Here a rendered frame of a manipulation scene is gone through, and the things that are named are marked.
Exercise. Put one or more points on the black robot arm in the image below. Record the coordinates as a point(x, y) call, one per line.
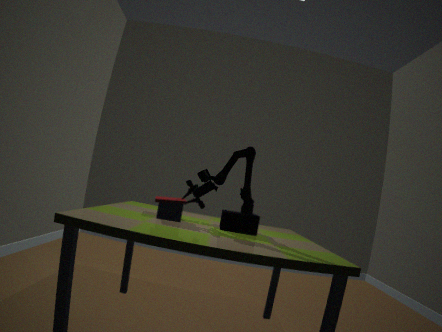
point(220, 178)

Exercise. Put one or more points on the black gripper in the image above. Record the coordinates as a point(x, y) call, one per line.
point(200, 191)

